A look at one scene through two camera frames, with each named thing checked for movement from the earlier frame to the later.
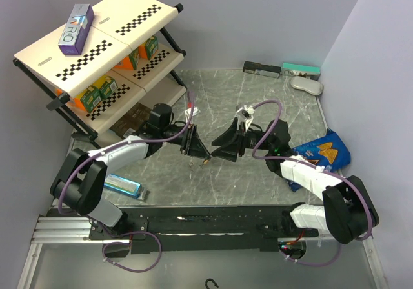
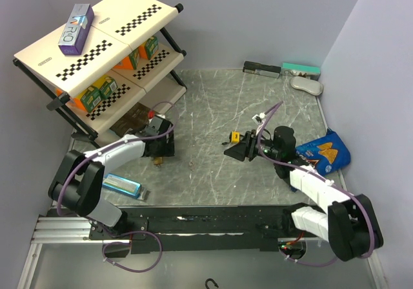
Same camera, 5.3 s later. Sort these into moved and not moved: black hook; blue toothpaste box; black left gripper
Moved: black left gripper
Not moved: black hook; blue toothpaste box
